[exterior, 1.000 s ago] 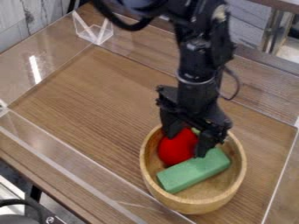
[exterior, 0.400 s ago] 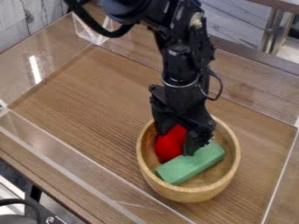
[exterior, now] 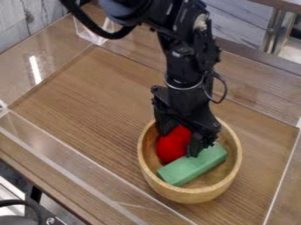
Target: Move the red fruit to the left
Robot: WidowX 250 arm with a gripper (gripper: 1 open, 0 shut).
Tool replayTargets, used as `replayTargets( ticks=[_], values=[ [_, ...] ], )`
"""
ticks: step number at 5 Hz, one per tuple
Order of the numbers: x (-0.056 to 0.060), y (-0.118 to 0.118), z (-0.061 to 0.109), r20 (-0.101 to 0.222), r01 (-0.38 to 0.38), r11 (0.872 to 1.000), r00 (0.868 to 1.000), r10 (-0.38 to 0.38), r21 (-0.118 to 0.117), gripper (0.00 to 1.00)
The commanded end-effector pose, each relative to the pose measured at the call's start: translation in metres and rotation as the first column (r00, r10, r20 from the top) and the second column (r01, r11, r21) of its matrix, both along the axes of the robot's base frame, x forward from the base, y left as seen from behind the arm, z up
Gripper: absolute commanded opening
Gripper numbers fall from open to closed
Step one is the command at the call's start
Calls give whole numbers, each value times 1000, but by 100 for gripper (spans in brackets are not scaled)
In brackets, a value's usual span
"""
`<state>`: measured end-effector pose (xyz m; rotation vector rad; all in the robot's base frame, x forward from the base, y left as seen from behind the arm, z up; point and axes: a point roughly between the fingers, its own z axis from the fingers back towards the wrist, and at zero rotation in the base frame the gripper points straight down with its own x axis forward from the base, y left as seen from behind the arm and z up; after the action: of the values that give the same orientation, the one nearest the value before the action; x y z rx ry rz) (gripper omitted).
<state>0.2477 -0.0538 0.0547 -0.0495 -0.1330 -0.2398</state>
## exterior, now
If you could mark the metal stand in background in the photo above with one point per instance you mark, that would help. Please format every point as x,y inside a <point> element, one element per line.
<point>280,26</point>

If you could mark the red plush fruit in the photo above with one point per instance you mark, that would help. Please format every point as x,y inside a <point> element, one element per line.
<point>173,144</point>

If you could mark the green rectangular block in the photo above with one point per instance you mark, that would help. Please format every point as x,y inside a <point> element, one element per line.
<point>188,168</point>

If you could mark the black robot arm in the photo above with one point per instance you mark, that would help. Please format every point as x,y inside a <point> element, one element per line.
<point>182,24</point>

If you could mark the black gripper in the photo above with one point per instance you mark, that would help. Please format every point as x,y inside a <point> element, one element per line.
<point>185,107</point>

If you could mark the clear acrylic front wall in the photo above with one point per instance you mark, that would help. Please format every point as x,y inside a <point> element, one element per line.
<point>93,191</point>

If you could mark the black table leg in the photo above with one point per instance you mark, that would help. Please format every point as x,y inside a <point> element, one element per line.
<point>37,194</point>

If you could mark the clear acrylic corner bracket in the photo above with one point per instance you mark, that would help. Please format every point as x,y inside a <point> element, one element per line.
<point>86,34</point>

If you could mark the wooden bowl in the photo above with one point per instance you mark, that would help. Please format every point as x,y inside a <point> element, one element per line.
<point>203,188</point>

